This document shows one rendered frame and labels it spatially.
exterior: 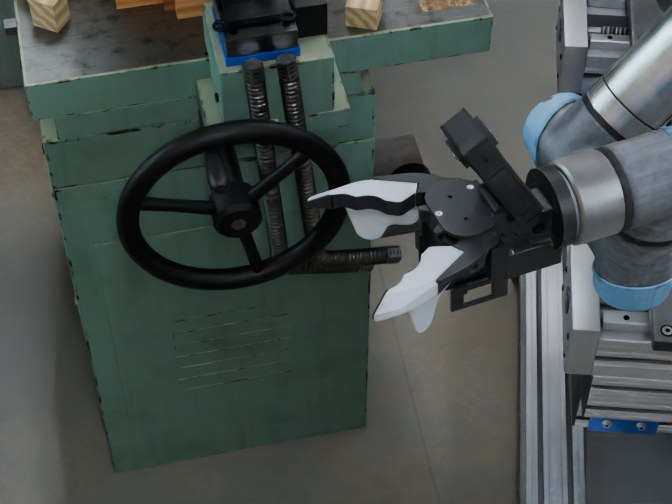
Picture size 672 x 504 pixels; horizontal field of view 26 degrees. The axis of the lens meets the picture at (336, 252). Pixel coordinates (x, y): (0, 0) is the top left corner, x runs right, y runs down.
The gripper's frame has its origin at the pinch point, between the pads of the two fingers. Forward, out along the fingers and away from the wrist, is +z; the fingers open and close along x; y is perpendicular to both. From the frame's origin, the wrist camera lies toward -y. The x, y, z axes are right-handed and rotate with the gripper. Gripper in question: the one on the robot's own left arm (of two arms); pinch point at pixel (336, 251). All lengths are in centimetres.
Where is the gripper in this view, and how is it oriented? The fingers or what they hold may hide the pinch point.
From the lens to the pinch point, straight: 117.2
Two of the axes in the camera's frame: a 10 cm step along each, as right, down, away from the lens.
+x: -3.6, -6.2, 7.0
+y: 0.5, 7.4, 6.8
